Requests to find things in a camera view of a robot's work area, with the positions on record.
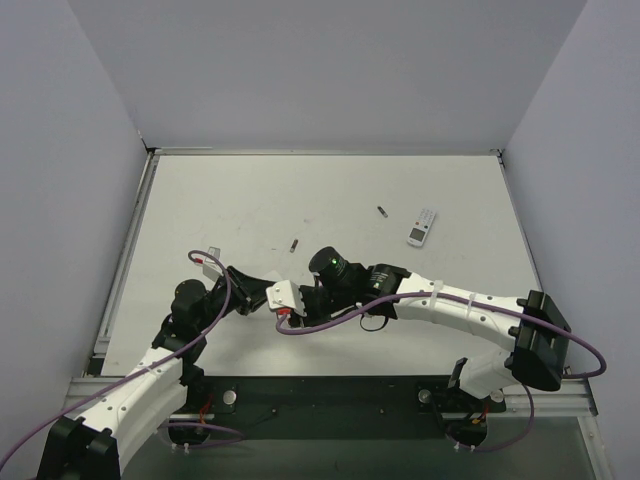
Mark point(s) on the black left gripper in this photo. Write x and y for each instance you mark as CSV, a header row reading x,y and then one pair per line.
x,y
236,288

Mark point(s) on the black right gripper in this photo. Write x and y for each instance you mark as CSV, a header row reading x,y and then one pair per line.
x,y
307,302

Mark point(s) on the long white remote control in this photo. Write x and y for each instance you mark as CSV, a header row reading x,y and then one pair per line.
x,y
274,276

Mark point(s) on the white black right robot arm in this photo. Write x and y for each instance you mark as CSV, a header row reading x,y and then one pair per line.
x,y
529,334

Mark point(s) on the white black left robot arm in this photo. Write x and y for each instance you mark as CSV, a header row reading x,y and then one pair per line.
x,y
101,441

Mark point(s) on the small white remote with buttons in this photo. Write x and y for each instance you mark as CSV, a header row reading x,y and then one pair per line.
x,y
421,228

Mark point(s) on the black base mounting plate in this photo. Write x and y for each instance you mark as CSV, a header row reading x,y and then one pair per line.
x,y
221,409

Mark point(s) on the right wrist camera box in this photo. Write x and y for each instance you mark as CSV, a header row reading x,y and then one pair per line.
x,y
285,295

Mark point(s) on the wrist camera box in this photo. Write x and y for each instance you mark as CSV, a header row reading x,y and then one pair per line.
x,y
210,267
285,295

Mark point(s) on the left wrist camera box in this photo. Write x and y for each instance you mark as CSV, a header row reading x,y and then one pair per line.
x,y
210,267

